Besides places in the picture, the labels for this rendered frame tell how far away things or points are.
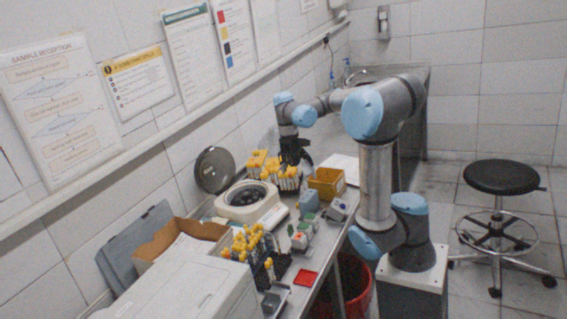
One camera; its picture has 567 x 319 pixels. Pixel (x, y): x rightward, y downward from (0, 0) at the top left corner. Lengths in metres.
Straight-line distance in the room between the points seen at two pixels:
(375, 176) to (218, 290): 0.49
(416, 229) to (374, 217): 0.18
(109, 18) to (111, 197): 0.61
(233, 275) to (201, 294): 0.09
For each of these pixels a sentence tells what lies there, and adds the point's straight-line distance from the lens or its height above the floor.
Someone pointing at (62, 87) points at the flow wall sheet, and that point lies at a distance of 1.35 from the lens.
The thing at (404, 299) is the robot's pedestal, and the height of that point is 0.81.
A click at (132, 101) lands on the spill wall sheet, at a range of 1.52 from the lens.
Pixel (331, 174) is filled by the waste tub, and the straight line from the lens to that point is 1.81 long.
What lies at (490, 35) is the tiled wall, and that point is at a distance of 3.47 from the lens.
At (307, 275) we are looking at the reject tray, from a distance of 1.39.
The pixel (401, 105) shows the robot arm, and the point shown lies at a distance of 0.96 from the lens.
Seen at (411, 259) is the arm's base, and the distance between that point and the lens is 1.32.
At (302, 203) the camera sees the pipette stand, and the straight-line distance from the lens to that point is 1.58.
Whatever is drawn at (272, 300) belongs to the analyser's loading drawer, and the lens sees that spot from 1.29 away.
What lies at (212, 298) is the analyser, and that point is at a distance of 0.98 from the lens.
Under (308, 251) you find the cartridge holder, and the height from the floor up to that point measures 0.89.
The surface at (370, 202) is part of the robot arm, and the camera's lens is 1.09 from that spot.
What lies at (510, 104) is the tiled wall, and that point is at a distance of 3.62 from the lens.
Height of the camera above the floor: 1.83
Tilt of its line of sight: 26 degrees down
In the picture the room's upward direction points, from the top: 11 degrees counter-clockwise
